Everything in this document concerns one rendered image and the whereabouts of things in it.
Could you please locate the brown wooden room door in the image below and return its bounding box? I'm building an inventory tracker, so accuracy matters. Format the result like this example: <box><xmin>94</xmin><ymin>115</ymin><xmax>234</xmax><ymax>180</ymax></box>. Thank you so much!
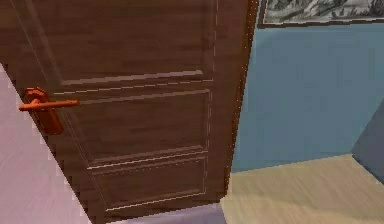
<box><xmin>0</xmin><ymin>0</ymin><xmax>260</xmax><ymax>224</ymax></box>

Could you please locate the framed grey wall picture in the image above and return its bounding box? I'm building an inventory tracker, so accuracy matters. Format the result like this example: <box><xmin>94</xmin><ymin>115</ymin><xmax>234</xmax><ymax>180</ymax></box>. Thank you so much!
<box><xmin>257</xmin><ymin>0</ymin><xmax>384</xmax><ymax>29</ymax></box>

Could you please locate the orange door handle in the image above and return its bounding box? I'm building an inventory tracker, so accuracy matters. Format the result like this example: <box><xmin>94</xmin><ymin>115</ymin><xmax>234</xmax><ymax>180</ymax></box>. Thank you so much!
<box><xmin>18</xmin><ymin>87</ymin><xmax>80</xmax><ymax>136</ymax></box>

